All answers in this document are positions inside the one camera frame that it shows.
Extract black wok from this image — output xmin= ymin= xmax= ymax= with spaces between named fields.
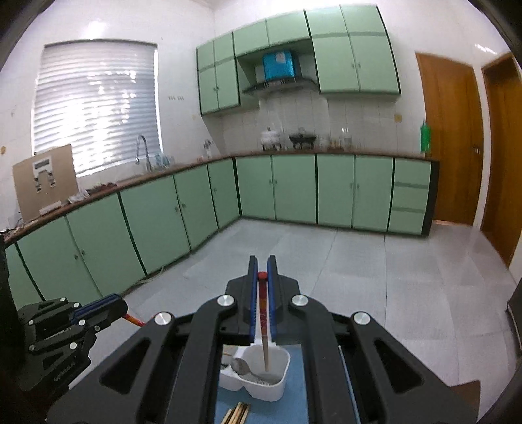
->
xmin=288 ymin=127 xmax=317 ymax=148

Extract cardboard box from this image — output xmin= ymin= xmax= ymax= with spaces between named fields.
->
xmin=12 ymin=143 xmax=79 ymax=221

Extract metal spoon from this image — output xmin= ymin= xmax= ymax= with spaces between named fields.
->
xmin=230 ymin=356 xmax=279 ymax=386

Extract range hood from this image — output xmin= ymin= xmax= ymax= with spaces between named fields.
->
xmin=240 ymin=77 xmax=320 ymax=98

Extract white plastic utensil holder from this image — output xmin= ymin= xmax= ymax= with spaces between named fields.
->
xmin=219 ymin=344 xmax=291 ymax=401

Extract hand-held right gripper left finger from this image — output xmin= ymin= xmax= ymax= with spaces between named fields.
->
xmin=47 ymin=255 xmax=260 ymax=424

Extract green kitchen cabinets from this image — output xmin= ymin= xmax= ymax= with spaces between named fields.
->
xmin=195 ymin=4 xmax=401 ymax=117
xmin=0 ymin=152 xmax=440 ymax=311

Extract green lower kitchen cabinets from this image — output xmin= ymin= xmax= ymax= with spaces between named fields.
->
xmin=0 ymin=152 xmax=440 ymax=311

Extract green upper kitchen cabinets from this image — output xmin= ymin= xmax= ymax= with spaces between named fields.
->
xmin=195 ymin=4 xmax=401 ymax=117

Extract white window blind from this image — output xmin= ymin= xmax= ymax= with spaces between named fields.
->
xmin=32 ymin=39 xmax=162 ymax=178

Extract metal kitchen faucet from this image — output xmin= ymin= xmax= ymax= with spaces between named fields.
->
xmin=135 ymin=134 xmax=153 ymax=172

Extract closed wooden door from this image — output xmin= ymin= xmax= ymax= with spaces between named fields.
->
xmin=415 ymin=51 xmax=484 ymax=227

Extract blue box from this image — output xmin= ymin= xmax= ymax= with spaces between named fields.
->
xmin=262 ymin=49 xmax=297 ymax=81

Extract open wooden door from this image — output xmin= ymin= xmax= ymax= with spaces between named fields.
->
xmin=480 ymin=52 xmax=522 ymax=270

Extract blue table mat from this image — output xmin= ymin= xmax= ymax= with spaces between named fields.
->
xmin=213 ymin=346 xmax=360 ymax=424

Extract white cooking pot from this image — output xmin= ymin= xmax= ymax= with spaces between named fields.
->
xmin=260 ymin=127 xmax=283 ymax=150

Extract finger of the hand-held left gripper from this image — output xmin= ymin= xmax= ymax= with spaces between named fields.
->
xmin=74 ymin=294 xmax=125 ymax=326
xmin=95 ymin=309 xmax=128 ymax=334

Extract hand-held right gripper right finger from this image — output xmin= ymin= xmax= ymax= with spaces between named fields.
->
xmin=267 ymin=254 xmax=478 ymax=424

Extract black glass cabinet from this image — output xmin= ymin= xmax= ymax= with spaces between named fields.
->
xmin=506 ymin=281 xmax=522 ymax=340

